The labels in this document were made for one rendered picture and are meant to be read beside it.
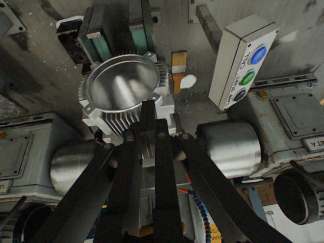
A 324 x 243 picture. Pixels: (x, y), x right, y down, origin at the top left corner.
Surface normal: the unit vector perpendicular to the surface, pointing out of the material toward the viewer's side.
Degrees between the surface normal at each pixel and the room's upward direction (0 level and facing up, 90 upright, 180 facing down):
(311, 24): 0
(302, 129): 90
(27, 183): 90
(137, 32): 0
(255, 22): 90
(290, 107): 90
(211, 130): 107
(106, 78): 43
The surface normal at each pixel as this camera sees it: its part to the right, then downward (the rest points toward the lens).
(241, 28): -0.11, -0.50
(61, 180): -0.02, 0.10
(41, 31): 0.11, 0.86
